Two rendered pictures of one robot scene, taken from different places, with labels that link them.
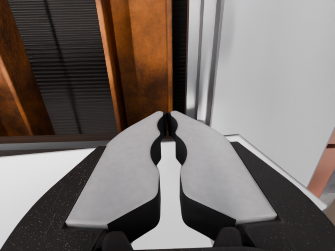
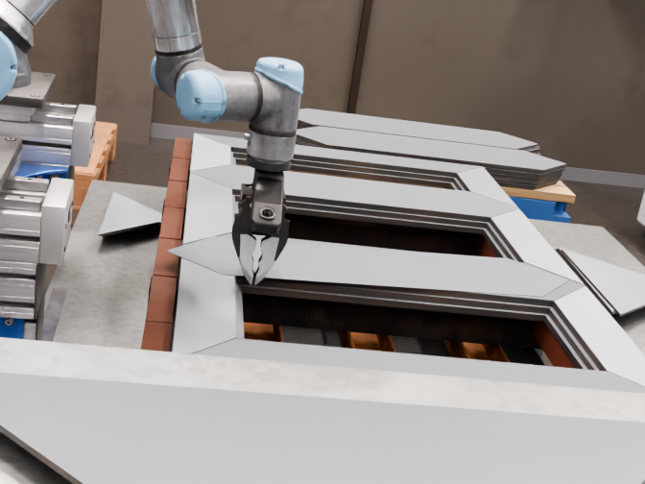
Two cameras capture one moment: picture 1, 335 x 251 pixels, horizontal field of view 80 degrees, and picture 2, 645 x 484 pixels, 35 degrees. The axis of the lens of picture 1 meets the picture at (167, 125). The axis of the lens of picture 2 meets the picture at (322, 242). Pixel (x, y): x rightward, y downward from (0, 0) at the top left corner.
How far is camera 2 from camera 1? 1.55 m
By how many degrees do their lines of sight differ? 41
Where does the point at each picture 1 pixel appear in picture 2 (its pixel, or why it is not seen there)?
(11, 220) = (334, 266)
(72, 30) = not seen: hidden behind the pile
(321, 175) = (160, 267)
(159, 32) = not seen: hidden behind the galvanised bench
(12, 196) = (328, 273)
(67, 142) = (301, 291)
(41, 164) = (310, 278)
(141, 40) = not seen: hidden behind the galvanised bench
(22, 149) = (324, 292)
